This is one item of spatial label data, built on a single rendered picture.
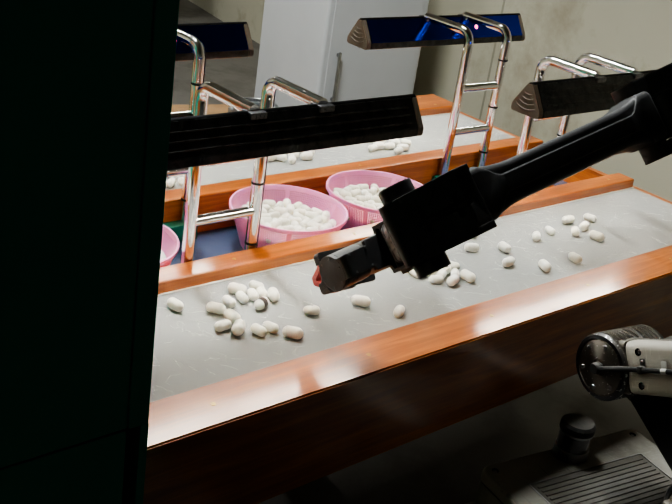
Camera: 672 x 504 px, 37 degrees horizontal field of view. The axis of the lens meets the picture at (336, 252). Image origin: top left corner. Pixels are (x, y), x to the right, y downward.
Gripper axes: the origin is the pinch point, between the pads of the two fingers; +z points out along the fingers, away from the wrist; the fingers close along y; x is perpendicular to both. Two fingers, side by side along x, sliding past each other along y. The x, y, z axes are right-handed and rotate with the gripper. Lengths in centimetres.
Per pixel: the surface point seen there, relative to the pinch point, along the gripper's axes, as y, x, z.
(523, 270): -62, 7, 11
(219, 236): -17, -21, 54
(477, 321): -30.7, 14.5, -2.7
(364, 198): -54, -22, 45
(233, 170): -33, -39, 65
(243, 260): -4.1, -10.3, 26.6
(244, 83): -234, -163, 328
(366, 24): -68, -65, 40
